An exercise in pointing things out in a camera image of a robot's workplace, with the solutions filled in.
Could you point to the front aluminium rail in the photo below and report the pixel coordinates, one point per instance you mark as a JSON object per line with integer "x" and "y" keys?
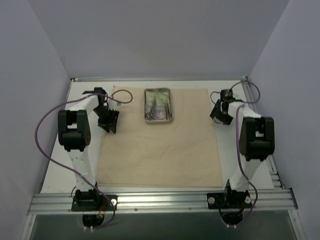
{"x": 164, "y": 202}

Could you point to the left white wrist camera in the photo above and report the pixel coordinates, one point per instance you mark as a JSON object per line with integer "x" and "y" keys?
{"x": 115, "y": 102}

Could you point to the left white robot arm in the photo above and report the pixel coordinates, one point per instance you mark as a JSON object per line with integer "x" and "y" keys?
{"x": 74, "y": 134}

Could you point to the aluminium rail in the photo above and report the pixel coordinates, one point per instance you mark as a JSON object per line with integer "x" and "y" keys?
{"x": 164, "y": 202}
{"x": 259, "y": 142}

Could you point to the beige cloth wrap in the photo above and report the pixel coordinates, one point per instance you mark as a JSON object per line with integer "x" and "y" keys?
{"x": 181, "y": 153}

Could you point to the metal instrument tray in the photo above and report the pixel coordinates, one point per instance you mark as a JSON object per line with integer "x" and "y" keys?
{"x": 147, "y": 108}

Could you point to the right side aluminium rail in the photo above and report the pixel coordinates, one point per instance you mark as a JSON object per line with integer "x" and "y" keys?
{"x": 259, "y": 142}

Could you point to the surgical forceps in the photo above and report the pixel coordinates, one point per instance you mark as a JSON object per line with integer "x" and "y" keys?
{"x": 167, "y": 110}

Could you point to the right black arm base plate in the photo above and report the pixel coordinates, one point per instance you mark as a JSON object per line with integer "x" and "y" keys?
{"x": 228, "y": 200}

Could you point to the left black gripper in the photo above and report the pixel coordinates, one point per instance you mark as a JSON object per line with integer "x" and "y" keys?
{"x": 107, "y": 119}

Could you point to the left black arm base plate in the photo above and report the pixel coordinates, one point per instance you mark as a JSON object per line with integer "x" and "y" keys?
{"x": 91, "y": 202}

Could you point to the green gauze packet left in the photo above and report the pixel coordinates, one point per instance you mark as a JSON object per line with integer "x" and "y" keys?
{"x": 150, "y": 97}

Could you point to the purple printed sterile packet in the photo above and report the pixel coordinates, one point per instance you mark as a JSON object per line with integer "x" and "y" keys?
{"x": 159, "y": 115}

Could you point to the surgical scissors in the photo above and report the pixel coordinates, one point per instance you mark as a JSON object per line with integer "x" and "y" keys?
{"x": 150, "y": 115}

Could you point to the green gauze packet right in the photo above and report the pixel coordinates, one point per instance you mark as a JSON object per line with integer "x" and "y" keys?
{"x": 162, "y": 98}

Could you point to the green gauze packet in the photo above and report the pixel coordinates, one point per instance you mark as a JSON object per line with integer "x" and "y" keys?
{"x": 150, "y": 97}
{"x": 162, "y": 98}

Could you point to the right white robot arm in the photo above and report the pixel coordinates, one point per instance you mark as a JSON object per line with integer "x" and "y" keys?
{"x": 242, "y": 177}

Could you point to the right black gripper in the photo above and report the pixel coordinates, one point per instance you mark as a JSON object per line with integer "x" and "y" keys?
{"x": 220, "y": 115}

